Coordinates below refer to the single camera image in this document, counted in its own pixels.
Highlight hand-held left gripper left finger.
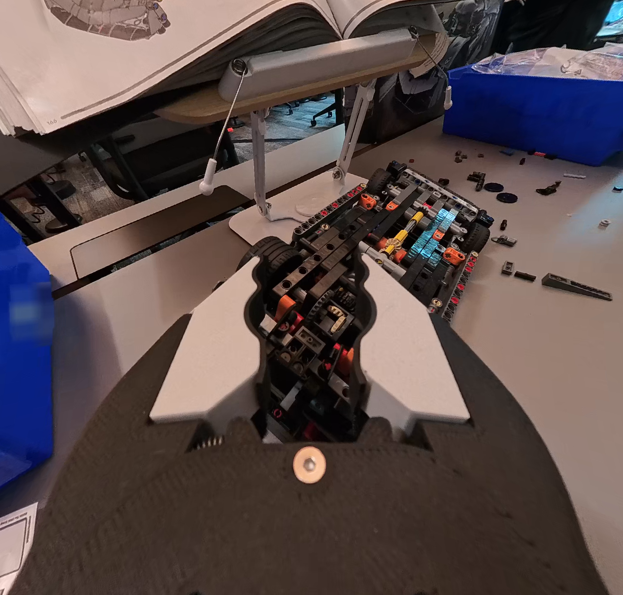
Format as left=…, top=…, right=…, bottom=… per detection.
left=148, top=255, right=268, bottom=437

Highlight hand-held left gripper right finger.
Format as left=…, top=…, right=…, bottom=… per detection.
left=353, top=252, right=471, bottom=437

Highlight lego car model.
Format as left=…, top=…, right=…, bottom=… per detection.
left=214, top=159, right=495, bottom=444

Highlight dark grey lego wedge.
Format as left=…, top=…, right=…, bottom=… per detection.
left=542, top=273, right=613, bottom=302

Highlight blue plastic storage bin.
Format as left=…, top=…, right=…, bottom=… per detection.
left=442, top=64, right=623, bottom=167
left=0, top=215, right=54, bottom=489

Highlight white printed paper sheet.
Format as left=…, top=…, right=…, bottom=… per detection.
left=0, top=502, right=39, bottom=591

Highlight dark printed cardboard box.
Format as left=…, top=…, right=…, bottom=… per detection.
left=343, top=0, right=504, bottom=144

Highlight open instruction book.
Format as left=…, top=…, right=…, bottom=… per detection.
left=0, top=0, right=525, bottom=138

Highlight white paper tag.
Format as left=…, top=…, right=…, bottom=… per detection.
left=409, top=32, right=448, bottom=77

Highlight white book stand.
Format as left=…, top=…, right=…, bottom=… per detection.
left=153, top=28, right=453, bottom=245

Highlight clear plastic bags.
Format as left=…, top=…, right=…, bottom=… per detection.
left=472, top=45, right=623, bottom=82

